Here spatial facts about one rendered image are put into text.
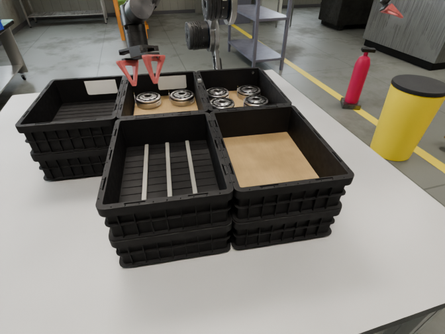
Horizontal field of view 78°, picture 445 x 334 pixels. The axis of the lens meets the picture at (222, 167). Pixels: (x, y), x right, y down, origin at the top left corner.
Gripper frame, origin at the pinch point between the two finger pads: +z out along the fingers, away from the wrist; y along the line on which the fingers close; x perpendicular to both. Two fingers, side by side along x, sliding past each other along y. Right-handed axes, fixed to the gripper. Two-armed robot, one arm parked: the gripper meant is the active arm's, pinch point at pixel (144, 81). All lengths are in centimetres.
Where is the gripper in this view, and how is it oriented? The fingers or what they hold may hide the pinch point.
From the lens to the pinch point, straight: 86.8
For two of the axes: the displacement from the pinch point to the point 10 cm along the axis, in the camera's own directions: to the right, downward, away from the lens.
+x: -5.9, 3.0, -7.5
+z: 1.0, 9.5, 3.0
